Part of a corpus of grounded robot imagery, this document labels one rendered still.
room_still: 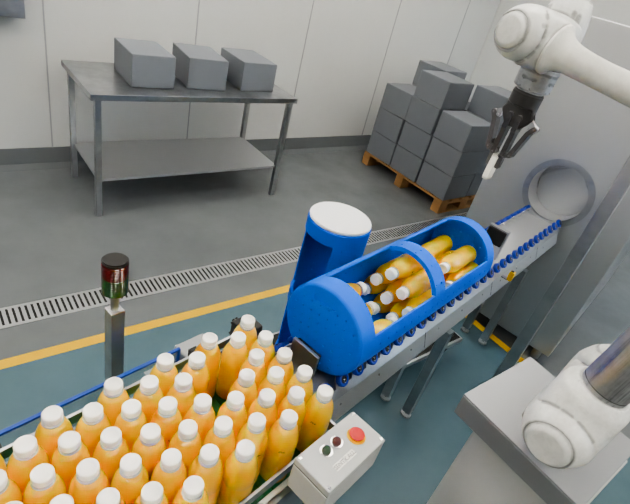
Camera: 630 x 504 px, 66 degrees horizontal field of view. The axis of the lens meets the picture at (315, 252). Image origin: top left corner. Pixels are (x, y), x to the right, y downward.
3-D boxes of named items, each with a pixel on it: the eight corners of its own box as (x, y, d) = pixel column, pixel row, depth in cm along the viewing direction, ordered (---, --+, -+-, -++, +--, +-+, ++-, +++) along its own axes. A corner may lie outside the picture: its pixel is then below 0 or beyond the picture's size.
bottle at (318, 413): (300, 426, 132) (315, 380, 122) (323, 437, 131) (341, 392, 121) (290, 446, 126) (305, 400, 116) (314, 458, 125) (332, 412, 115)
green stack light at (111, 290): (133, 293, 123) (133, 278, 120) (109, 302, 118) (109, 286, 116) (120, 280, 126) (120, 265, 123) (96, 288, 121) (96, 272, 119)
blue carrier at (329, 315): (482, 293, 197) (504, 231, 184) (351, 395, 137) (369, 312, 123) (423, 265, 213) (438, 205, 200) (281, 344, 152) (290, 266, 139)
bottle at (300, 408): (273, 460, 122) (288, 413, 112) (263, 437, 126) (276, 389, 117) (298, 452, 125) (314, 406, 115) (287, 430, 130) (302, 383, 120)
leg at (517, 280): (487, 343, 332) (529, 270, 298) (484, 346, 328) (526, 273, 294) (480, 338, 334) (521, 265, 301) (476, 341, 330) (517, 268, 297)
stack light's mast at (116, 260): (132, 311, 126) (134, 262, 118) (109, 320, 122) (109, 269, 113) (120, 298, 129) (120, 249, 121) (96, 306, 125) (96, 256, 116)
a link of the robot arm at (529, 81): (552, 73, 108) (539, 99, 112) (566, 74, 114) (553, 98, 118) (517, 59, 113) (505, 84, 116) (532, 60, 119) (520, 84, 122)
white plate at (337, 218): (333, 195, 226) (332, 198, 227) (297, 211, 206) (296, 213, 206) (382, 222, 215) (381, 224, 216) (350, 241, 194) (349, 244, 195)
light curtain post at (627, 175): (488, 407, 281) (667, 129, 191) (484, 412, 277) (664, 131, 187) (479, 400, 284) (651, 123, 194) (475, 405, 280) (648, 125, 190)
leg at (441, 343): (412, 415, 263) (456, 331, 230) (406, 420, 259) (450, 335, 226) (403, 408, 266) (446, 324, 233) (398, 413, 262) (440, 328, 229)
